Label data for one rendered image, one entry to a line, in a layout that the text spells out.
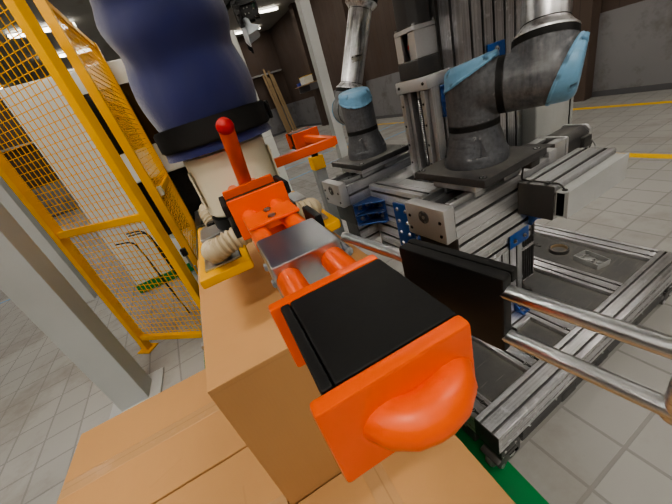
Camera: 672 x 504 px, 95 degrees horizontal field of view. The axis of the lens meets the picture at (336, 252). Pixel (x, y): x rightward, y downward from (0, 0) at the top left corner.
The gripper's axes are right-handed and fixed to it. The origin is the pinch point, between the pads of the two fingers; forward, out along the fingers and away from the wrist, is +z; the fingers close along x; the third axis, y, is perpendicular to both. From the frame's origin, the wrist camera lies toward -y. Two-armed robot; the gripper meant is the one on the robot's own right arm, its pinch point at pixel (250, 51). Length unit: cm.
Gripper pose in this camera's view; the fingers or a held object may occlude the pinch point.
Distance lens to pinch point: 134.3
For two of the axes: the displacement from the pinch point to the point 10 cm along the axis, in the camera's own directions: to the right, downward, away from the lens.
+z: 2.8, 8.4, 4.7
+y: 9.4, -3.3, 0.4
